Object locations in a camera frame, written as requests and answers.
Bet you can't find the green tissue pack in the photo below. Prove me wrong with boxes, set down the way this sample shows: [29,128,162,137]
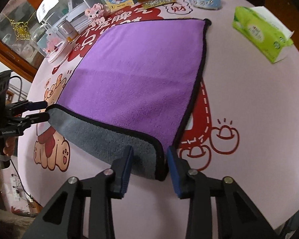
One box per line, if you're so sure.
[232,7,294,64]

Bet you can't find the small clear jar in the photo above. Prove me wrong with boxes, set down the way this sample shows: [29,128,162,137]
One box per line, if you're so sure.
[57,19,79,43]

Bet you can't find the small printed card packet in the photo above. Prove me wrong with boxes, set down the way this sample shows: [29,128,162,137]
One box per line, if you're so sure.
[142,0,176,9]

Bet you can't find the white appliance with cover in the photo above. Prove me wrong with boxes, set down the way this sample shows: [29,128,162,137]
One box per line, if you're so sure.
[36,0,99,31]

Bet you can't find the pink block dragon figure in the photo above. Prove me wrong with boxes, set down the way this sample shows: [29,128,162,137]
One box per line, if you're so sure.
[85,3,110,27]

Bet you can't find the purple grey microfiber towel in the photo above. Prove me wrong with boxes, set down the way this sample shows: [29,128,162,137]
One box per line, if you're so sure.
[47,18,211,181]

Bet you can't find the person left hand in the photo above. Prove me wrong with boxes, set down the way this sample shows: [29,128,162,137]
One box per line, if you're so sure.
[3,137,16,157]

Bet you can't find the wooden glass sliding door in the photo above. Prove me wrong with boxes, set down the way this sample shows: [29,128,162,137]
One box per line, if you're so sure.
[0,0,43,82]

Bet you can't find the glass dome pink flowers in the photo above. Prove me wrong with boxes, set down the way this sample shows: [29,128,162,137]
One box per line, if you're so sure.
[30,23,66,63]

